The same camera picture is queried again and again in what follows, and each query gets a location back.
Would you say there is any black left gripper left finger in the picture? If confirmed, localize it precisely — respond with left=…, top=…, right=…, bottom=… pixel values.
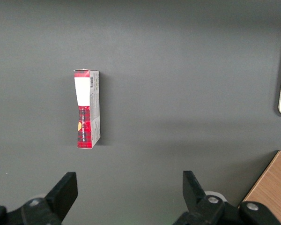
left=0, top=172, right=78, bottom=225

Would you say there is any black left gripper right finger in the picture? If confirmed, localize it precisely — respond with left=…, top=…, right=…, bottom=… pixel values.
left=172, top=170, right=281, bottom=225

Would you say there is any wooden drawer cabinet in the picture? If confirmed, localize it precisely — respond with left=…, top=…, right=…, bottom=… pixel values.
left=238, top=150, right=281, bottom=225

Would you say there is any red plaid cardboard box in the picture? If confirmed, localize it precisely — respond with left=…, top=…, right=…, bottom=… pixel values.
left=73, top=68, right=101, bottom=150

